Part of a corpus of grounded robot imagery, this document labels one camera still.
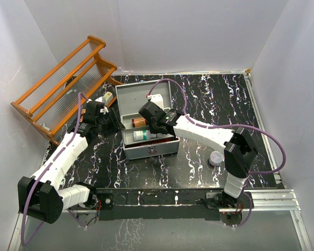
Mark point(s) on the clear tape roll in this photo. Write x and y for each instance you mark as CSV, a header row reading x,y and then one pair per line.
x,y
215,158

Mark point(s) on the red white medicine box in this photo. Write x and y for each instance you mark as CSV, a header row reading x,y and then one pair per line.
x,y
108,95

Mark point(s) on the white pill bottle teal label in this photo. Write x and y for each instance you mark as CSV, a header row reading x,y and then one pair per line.
x,y
143,135

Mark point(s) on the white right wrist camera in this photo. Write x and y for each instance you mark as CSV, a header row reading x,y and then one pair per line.
x,y
157,99

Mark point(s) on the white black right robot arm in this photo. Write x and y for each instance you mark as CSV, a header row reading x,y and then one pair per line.
x,y
237,147

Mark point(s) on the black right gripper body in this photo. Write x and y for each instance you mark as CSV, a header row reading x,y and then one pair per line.
x,y
153,128

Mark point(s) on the black table front rail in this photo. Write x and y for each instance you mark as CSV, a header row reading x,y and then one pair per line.
x,y
165,203

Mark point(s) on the grey plastic divider tray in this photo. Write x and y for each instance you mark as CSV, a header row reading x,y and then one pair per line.
x,y
127,133

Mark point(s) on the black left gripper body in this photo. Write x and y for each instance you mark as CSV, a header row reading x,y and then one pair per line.
x,y
109,124

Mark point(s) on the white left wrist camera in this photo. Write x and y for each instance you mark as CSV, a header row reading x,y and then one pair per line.
x,y
100,100

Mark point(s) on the grey metal medicine case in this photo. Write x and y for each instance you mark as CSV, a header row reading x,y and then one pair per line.
x,y
132,97

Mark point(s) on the red first aid kit pouch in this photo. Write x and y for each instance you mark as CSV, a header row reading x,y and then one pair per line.
x,y
153,142

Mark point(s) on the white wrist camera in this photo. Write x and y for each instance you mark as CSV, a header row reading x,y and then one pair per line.
x,y
100,100
157,99

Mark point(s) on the orange wooden rack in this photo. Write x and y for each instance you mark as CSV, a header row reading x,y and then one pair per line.
x,y
52,101

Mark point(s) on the amber bottle orange cap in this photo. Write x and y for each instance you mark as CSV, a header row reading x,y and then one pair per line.
x,y
138,122

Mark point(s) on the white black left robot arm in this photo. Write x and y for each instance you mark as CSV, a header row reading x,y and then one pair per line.
x,y
40,195

